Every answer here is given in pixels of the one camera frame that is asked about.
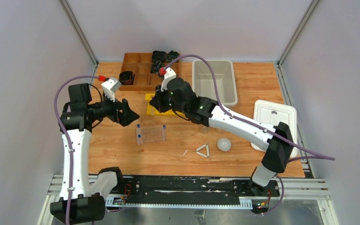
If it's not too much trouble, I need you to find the white clay triangle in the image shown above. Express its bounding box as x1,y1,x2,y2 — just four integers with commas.
195,144,210,158

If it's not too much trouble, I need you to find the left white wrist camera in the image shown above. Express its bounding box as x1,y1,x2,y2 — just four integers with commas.
101,77,122,102

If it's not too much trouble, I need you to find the yellow test tube rack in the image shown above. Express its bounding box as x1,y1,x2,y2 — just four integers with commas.
145,93,175,116

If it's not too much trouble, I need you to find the black cable bundle top left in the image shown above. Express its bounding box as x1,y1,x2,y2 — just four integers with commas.
151,50,167,63

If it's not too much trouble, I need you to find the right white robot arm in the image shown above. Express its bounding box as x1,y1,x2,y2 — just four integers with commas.
149,78,293,196

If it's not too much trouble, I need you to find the white round dish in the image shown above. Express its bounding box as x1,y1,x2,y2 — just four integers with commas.
217,138,232,152

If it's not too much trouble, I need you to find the beige plastic bin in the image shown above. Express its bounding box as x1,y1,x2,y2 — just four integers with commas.
192,60,238,107

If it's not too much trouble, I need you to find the clear plastic tube rack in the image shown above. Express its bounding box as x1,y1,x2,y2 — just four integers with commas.
136,125,163,145

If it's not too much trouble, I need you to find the black cable bundle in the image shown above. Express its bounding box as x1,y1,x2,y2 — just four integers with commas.
151,50,167,63
166,50,180,63
150,60,165,75

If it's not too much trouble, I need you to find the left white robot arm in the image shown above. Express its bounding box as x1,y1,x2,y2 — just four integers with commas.
50,78,140,225

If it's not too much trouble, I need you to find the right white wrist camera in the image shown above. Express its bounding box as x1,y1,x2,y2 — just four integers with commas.
160,67,177,92

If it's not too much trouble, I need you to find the black cable bundle top right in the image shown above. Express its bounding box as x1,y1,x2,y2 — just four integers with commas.
166,50,180,63

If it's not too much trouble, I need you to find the wooden compartment tray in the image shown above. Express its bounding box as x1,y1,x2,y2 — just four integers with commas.
118,50,180,92

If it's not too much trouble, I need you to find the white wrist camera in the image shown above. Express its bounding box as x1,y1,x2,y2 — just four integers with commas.
101,77,122,102
160,67,177,92

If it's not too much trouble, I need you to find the black cable bundle middle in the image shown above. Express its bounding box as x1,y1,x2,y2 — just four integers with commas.
150,60,165,75

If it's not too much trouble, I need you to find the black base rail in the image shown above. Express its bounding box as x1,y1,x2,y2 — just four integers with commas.
110,175,280,206

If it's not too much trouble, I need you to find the white plastic bin lid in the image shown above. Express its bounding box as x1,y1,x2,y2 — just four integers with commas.
253,100,298,144

